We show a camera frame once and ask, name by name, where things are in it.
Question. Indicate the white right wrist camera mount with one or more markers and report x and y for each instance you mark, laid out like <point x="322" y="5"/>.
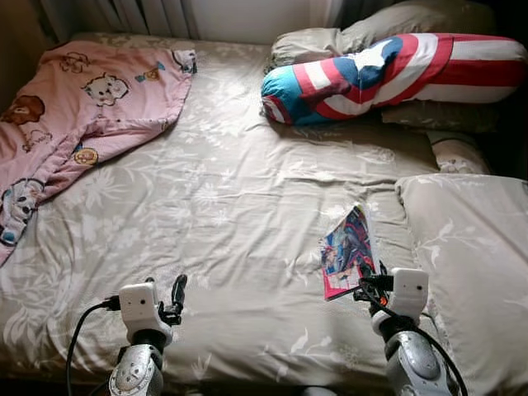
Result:
<point x="408" y="293"/>

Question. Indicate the pink cartoon print blanket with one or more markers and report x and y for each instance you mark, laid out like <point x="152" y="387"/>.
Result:
<point x="82" y="107"/>

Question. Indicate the grey curtain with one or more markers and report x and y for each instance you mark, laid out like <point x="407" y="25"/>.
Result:
<point x="115" y="16"/>
<point x="326" y="10"/>

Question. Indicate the colourful comic book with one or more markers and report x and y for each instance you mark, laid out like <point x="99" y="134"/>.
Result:
<point x="348" y="247"/>

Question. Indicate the small white patterned pillow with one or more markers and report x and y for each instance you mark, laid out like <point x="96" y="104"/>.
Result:
<point x="458" y="155"/>

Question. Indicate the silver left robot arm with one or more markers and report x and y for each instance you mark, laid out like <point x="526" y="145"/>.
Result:
<point x="136" y="371"/>

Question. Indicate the beige floral pillow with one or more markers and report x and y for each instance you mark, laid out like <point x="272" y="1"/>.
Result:
<point x="412" y="21"/>
<point x="445" y="117"/>
<point x="478" y="272"/>

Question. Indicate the bed with beige floral sheet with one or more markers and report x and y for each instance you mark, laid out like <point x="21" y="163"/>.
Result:
<point x="231" y="223"/>

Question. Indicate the grey robot right leg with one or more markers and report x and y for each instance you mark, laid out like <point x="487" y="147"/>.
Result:
<point x="320" y="391"/>

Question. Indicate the star striped bolster pillow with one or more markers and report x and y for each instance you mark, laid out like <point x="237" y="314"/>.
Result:
<point x="396" y="74"/>

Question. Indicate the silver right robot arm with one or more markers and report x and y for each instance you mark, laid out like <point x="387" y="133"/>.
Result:
<point x="417" y="363"/>

